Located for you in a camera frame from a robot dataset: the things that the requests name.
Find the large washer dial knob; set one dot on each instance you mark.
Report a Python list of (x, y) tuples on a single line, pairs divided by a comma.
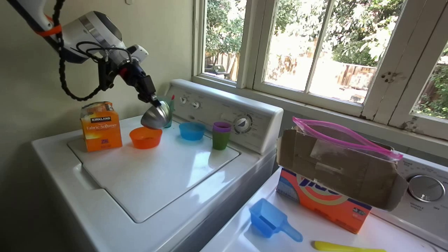
[(242, 123)]

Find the yellow plastic utensil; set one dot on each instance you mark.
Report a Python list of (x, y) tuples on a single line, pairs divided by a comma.
[(344, 247)]

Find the white washing machine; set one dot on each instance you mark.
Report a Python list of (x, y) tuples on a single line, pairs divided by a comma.
[(140, 186)]

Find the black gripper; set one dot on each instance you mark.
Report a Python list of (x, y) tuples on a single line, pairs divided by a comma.
[(137, 79)]

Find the large white framed window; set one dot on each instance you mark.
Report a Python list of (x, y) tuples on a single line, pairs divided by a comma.
[(298, 51)]

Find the orange plastic bowl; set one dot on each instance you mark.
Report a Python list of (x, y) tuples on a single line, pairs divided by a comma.
[(145, 139)]

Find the green cup with purple rim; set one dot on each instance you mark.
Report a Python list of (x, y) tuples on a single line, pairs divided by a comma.
[(221, 137)]

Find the zip bag with pink seal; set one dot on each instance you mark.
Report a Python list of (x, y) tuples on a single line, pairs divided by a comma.
[(344, 137)]

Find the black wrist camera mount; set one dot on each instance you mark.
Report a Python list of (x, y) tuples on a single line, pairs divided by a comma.
[(106, 72)]

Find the teal translucent plastic cup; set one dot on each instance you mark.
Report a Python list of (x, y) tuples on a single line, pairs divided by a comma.
[(170, 114)]

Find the orange Kirkland fabric softener pack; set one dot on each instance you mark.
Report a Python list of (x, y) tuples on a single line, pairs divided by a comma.
[(100, 130)]

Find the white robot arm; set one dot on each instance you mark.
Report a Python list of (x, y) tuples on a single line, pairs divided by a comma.
[(92, 28)]

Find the silver metal bowl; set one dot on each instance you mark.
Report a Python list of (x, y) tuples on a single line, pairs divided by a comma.
[(155, 116)]

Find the small white washer knob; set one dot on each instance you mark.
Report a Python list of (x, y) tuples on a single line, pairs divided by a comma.
[(183, 100), (196, 105)]

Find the orange Tide detergent box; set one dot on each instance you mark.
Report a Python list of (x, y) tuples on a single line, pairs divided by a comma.
[(326, 186)]

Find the round silver dryer knob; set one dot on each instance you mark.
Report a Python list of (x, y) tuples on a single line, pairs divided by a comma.
[(425, 188)]

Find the blue plastic scoop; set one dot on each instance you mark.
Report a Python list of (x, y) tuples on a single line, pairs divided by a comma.
[(267, 219)]

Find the blue plastic bowl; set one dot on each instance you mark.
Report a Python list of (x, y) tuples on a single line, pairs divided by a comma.
[(191, 130)]

